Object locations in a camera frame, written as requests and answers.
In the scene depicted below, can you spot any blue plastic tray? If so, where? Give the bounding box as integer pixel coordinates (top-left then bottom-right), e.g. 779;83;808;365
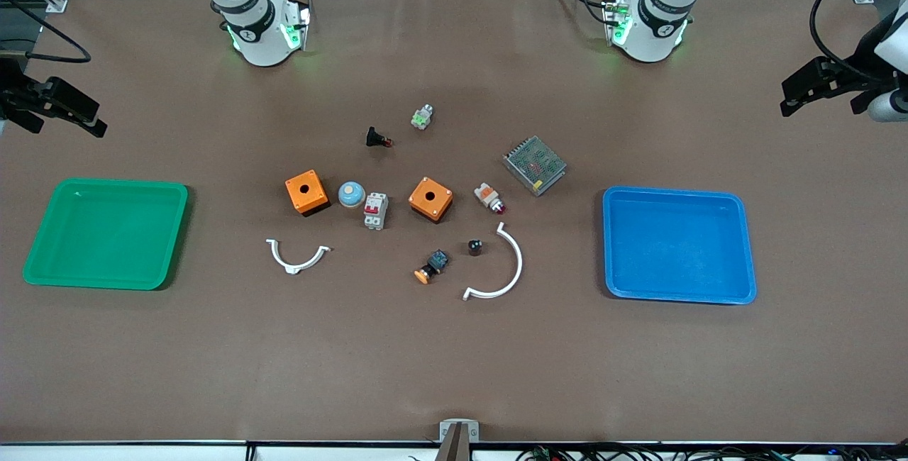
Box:
602;186;758;305

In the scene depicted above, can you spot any orange button box with hole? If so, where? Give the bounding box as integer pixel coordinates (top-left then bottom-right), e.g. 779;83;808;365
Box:
408;177;454;223
285;170;331;217

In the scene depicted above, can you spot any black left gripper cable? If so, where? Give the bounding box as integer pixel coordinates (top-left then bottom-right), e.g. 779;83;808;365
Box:
809;0;895;73

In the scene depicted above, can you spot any grey metal camera bracket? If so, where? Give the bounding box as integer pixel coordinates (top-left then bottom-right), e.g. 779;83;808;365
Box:
434;418;480;461

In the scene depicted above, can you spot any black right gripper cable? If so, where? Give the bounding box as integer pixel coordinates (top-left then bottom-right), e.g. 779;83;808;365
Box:
0;0;92;65

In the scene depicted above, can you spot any large white curved clamp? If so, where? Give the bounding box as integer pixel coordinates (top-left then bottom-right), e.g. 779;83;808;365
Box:
463;222;524;302

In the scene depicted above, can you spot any small white curved clamp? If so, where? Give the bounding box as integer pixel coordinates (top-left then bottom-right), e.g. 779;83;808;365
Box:
265;238;332;275

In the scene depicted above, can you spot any green plastic tray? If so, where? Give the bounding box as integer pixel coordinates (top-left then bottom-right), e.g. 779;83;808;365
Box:
22;177;189;291

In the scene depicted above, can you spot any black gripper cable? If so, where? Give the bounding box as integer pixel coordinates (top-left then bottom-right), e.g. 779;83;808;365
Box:
809;0;895;73
0;0;92;65

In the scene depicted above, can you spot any red orange white indicator lamp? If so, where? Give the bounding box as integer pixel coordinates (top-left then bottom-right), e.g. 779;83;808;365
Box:
474;182;507;216

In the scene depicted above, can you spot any orange push button blue block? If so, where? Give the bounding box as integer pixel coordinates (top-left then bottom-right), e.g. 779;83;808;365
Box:
414;249;450;285

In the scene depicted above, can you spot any brown table mat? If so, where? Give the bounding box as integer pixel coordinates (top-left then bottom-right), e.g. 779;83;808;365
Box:
0;0;908;445

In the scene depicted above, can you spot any metal mesh power supply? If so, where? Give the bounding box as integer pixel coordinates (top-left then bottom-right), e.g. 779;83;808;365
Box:
502;135;568;197

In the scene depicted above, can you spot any white red circuit breaker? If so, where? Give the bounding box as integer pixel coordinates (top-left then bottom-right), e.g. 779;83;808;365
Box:
363;192;389;231

